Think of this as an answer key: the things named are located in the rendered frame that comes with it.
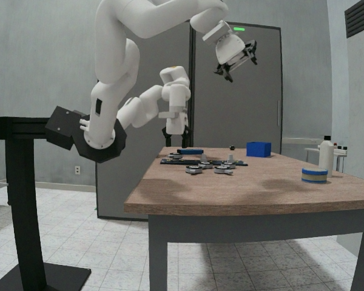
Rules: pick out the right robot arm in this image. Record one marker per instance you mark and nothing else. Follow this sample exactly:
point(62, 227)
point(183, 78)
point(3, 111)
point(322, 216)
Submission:
point(145, 20)

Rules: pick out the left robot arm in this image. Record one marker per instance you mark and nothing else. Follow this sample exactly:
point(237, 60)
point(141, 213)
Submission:
point(139, 111)

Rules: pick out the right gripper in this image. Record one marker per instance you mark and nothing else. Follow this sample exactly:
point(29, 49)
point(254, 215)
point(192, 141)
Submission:
point(232, 52)

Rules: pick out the white plastic bottle with black cap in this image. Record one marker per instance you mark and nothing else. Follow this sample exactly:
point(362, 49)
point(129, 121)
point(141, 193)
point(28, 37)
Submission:
point(326, 155)

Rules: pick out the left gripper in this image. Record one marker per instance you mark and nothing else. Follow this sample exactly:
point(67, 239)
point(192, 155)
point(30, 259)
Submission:
point(177, 126)

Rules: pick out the blue box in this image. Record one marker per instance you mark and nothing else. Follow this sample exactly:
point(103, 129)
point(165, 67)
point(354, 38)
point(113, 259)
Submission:
point(258, 149)

